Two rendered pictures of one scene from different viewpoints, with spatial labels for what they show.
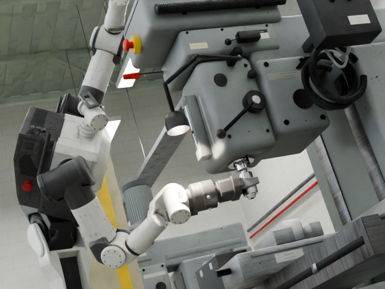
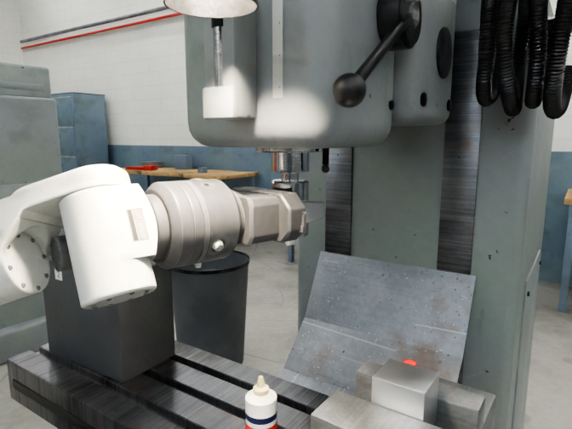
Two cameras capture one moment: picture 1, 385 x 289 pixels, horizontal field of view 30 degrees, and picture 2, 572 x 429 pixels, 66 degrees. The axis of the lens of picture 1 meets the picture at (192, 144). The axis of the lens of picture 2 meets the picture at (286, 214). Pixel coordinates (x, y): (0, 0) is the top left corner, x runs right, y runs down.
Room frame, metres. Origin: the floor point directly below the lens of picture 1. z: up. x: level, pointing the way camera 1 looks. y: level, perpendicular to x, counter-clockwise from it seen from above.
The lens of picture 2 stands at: (1.68, 0.18, 1.32)
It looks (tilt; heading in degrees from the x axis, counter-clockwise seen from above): 10 degrees down; 327
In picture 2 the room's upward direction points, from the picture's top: straight up
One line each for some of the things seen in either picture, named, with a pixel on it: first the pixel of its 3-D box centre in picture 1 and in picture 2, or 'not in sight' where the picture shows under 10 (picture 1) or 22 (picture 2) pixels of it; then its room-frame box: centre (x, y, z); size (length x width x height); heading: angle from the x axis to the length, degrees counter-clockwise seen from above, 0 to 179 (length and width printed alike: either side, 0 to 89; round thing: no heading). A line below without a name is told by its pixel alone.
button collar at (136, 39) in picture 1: (135, 44); not in sight; (2.05, 0.08, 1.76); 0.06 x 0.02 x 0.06; 23
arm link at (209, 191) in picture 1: (219, 192); (230, 219); (2.13, -0.04, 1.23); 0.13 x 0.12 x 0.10; 9
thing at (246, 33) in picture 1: (240, 39); not in sight; (2.04, -0.24, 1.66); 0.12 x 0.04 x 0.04; 113
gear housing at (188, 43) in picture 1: (219, 57); not in sight; (2.16, -0.17, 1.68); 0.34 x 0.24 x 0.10; 113
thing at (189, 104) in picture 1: (196, 127); (228, 8); (2.10, -0.03, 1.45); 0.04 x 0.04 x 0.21; 23
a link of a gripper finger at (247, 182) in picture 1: (248, 182); (306, 212); (2.11, -0.13, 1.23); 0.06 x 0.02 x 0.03; 99
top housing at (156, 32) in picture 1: (200, 24); not in sight; (2.15, -0.14, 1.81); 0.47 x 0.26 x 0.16; 113
